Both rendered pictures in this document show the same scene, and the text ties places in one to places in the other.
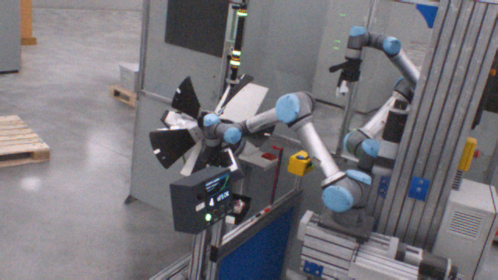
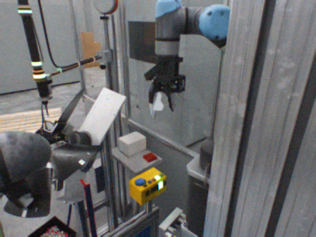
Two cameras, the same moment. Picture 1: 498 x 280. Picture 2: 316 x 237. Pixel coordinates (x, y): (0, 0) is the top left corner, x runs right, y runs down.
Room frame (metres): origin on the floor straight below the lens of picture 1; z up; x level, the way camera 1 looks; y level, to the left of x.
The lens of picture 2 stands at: (1.78, -0.66, 1.79)
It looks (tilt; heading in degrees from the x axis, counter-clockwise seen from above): 24 degrees down; 21
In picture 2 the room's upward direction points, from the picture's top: straight up
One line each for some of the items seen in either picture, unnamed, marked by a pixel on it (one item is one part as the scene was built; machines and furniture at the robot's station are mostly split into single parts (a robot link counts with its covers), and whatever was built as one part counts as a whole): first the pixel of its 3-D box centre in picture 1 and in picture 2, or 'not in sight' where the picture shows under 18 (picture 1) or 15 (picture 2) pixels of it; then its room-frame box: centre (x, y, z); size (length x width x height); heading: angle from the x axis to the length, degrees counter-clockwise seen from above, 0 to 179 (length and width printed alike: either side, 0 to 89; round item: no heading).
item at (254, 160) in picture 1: (250, 156); (134, 156); (3.03, -0.01, 0.85); 0.36 x 0.24 x 0.03; 62
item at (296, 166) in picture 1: (302, 164); (147, 186); (2.58, -0.31, 1.02); 0.16 x 0.10 x 0.11; 152
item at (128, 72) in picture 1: (143, 78); not in sight; (6.94, 1.72, 0.31); 0.60 x 0.42 x 0.33; 140
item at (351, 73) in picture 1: (350, 69); (168, 74); (2.46, -0.44, 1.62); 0.09 x 0.08 x 0.12; 62
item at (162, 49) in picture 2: (352, 53); (168, 48); (2.47, -0.44, 1.70); 0.08 x 0.08 x 0.05
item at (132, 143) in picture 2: (243, 142); (131, 142); (3.09, 0.04, 0.92); 0.17 x 0.16 x 0.11; 152
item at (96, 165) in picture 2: not in sight; (102, 173); (2.89, 0.19, 0.73); 0.15 x 0.09 x 0.22; 152
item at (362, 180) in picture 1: (355, 187); not in sight; (1.93, -0.48, 1.20); 0.13 x 0.12 x 0.14; 147
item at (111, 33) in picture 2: (218, 134); (116, 133); (3.20, 0.23, 0.90); 0.08 x 0.06 x 1.80; 97
